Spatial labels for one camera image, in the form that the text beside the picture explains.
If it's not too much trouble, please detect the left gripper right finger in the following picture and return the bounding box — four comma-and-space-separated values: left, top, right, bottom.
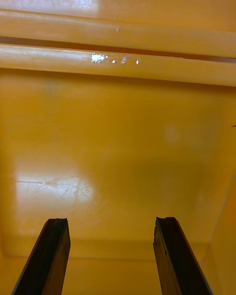
153, 216, 213, 295

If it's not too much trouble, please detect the yellow-orange plastic bin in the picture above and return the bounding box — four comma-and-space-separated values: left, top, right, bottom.
0, 0, 236, 59
0, 43, 236, 295

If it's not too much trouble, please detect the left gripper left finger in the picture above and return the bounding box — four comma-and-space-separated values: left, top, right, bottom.
11, 217, 71, 295

